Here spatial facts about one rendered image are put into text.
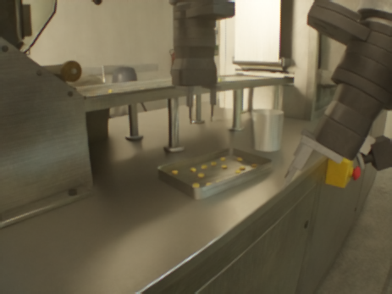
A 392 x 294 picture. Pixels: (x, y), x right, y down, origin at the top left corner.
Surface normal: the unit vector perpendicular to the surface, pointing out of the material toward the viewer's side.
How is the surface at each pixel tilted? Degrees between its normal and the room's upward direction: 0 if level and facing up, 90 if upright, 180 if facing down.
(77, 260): 0
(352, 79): 72
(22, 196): 90
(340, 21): 83
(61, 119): 90
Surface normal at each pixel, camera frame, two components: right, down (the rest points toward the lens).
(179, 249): 0.00, -0.96
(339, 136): -0.35, 0.16
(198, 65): 0.50, 0.20
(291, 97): -0.65, 0.22
